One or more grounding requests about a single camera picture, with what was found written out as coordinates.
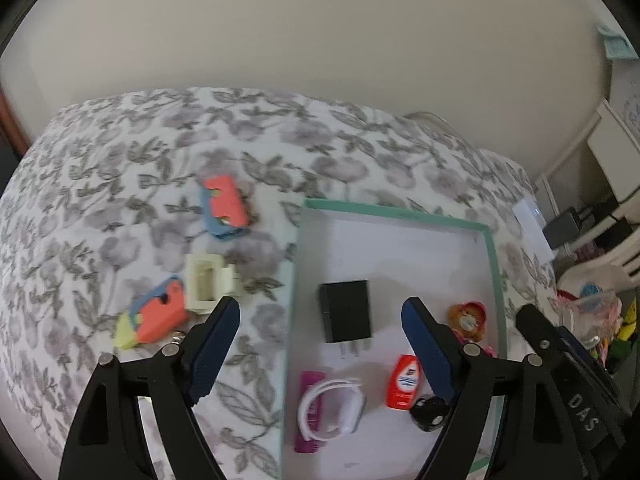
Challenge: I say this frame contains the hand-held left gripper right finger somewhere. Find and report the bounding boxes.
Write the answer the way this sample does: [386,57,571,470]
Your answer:
[401,296,566,480]

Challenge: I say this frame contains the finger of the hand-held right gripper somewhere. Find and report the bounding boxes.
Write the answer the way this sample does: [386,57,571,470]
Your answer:
[515,304,622,412]

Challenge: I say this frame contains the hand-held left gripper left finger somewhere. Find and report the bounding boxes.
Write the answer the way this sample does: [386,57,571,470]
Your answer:
[57,296,242,480]

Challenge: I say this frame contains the red bottle with white cap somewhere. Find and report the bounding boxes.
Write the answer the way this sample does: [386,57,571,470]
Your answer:
[386,354,422,410]

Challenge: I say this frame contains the orange doll figure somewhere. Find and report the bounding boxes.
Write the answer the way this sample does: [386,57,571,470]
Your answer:
[446,301,498,358]

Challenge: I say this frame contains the black toy car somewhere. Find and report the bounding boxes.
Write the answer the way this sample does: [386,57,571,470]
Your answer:
[409,396,451,433]

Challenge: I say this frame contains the black charger adapter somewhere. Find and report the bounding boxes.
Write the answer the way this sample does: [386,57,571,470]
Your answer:
[318,280,375,361]

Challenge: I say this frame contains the white tray with teal rim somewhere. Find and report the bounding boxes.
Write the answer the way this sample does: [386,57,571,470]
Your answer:
[277,197,511,480]

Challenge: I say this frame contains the pile of colourful toys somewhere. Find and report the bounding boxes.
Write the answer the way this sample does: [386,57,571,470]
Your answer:
[557,280,640,376]

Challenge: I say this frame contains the orange and blue folding toy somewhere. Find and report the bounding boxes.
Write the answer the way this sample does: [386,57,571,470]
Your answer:
[129,276,188,345]
[200,175,249,238]

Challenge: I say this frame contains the cream plastic holder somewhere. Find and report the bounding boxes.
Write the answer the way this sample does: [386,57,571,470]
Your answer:
[185,253,245,315]

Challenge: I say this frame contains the yellow-green plastic piece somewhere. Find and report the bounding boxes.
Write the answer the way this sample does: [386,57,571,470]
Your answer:
[115,311,146,349]

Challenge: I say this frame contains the white plastic chair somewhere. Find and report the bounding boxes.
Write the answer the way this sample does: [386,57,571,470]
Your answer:
[555,230,640,286]

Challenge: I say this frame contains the black power adapter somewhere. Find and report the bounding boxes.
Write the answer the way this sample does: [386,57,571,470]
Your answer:
[542,205,593,251]

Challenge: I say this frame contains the white box with blue light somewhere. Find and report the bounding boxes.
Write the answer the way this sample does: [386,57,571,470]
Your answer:
[512,197,556,263]

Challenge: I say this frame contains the white shelf boards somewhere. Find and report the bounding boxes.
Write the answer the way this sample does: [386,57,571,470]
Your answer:
[585,100,640,206]

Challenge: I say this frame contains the grey floral blanket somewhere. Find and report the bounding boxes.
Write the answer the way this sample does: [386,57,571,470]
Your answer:
[0,87,558,480]

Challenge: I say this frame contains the teal paper note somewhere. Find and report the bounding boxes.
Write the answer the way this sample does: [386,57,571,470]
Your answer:
[597,25,638,61]

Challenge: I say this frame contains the red-brown wooden frame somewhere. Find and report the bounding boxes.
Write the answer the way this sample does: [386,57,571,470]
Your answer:
[0,82,30,158]

